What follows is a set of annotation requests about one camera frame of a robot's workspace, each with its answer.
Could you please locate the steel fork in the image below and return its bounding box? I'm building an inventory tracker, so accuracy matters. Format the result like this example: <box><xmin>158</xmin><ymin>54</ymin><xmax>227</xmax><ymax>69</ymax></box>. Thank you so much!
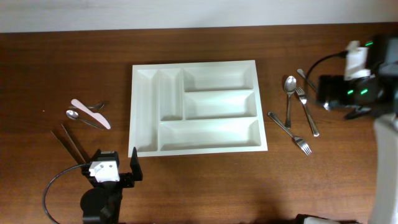
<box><xmin>267</xmin><ymin>111</ymin><xmax>312</xmax><ymax>156</ymax></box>
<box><xmin>295</xmin><ymin>87</ymin><xmax>320</xmax><ymax>137</ymax></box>
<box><xmin>69</xmin><ymin>103</ymin><xmax>105</xmax><ymax>110</ymax></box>

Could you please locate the steel spoon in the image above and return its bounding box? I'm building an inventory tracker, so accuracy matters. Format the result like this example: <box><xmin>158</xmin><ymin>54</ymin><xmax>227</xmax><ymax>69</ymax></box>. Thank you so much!
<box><xmin>284</xmin><ymin>76</ymin><xmax>297</xmax><ymax>129</ymax></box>
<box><xmin>297</xmin><ymin>68</ymin><xmax>318</xmax><ymax>92</ymax></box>

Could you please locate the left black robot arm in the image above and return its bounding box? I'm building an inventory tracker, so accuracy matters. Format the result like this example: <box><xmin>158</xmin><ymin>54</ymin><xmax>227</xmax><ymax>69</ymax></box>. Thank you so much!
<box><xmin>80</xmin><ymin>148</ymin><xmax>143</xmax><ymax>223</ymax></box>

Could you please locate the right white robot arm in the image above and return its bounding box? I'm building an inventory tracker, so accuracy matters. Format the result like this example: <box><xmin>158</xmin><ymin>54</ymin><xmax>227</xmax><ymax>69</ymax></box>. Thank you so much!
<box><xmin>316</xmin><ymin>34</ymin><xmax>397</xmax><ymax>223</ymax></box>

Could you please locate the pink plastic knife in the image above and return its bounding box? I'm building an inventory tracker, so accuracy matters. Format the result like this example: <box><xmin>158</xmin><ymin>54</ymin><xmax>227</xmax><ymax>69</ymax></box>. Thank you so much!
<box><xmin>71</xmin><ymin>99</ymin><xmax>111</xmax><ymax>129</ymax></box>

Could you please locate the steel fork under knife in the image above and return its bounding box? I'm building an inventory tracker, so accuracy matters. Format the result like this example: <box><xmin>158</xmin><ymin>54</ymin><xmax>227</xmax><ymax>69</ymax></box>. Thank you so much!
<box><xmin>69</xmin><ymin>103</ymin><xmax>105</xmax><ymax>110</ymax></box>

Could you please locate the white cutlery tray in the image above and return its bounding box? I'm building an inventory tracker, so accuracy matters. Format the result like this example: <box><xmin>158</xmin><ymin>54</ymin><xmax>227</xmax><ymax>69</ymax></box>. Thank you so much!
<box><xmin>129</xmin><ymin>60</ymin><xmax>268</xmax><ymax>157</ymax></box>

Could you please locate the right metal chopstick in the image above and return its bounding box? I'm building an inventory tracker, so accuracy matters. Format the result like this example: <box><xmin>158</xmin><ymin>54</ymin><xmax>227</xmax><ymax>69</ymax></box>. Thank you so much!
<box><xmin>61</xmin><ymin>123</ymin><xmax>86</xmax><ymax>163</ymax></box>

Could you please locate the metal chopstick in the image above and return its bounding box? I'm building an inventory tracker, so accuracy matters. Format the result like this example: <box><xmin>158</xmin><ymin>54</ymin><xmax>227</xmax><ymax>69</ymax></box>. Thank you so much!
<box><xmin>61</xmin><ymin>123</ymin><xmax>86</xmax><ymax>163</ymax></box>
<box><xmin>50</xmin><ymin>131</ymin><xmax>81</xmax><ymax>164</ymax></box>

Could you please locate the small steel teaspoon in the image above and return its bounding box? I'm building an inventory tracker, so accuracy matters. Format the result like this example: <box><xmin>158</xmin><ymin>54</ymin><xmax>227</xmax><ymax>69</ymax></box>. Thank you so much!
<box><xmin>66</xmin><ymin>110</ymin><xmax>103</xmax><ymax>130</ymax></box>

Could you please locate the left metal chopstick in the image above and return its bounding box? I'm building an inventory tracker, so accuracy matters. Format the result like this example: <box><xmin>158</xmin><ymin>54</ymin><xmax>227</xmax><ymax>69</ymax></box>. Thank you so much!
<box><xmin>50</xmin><ymin>131</ymin><xmax>81</xmax><ymax>164</ymax></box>

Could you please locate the right black cable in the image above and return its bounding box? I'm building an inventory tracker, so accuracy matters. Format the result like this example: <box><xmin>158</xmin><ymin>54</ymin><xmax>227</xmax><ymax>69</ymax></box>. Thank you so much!
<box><xmin>304</xmin><ymin>51</ymin><xmax>348</xmax><ymax>94</ymax></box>

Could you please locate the black cable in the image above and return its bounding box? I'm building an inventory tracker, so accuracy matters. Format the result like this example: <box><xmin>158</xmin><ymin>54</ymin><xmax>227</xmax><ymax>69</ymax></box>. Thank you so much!
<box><xmin>304</xmin><ymin>51</ymin><xmax>348</xmax><ymax>94</ymax></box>
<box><xmin>42</xmin><ymin>163</ymin><xmax>91</xmax><ymax>224</ymax></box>

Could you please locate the left black cable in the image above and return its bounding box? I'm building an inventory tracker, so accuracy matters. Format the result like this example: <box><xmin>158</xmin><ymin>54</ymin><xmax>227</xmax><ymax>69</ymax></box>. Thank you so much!
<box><xmin>42</xmin><ymin>163</ymin><xmax>91</xmax><ymax>224</ymax></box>

